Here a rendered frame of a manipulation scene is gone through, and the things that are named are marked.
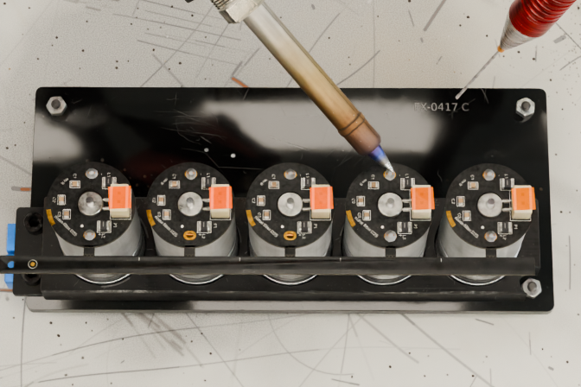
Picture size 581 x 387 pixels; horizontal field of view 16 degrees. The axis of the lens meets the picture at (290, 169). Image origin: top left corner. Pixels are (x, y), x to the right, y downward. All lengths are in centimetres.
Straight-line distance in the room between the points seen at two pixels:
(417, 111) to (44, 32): 12
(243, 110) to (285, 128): 1
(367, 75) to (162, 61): 7
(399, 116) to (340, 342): 7
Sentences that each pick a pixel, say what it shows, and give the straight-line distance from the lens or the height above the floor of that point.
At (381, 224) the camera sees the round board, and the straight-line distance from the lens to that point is 56.
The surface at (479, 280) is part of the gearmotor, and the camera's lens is 60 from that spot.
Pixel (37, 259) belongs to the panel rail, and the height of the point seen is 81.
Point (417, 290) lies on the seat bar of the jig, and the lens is 60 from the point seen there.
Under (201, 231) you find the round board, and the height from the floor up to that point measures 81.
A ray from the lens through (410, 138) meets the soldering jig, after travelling 62.
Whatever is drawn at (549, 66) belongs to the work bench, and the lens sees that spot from 65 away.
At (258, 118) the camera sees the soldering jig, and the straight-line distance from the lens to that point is 62.
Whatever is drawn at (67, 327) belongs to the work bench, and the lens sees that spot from 62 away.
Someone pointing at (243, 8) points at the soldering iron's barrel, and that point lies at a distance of 55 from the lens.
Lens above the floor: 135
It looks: 72 degrees down
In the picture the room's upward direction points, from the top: straight up
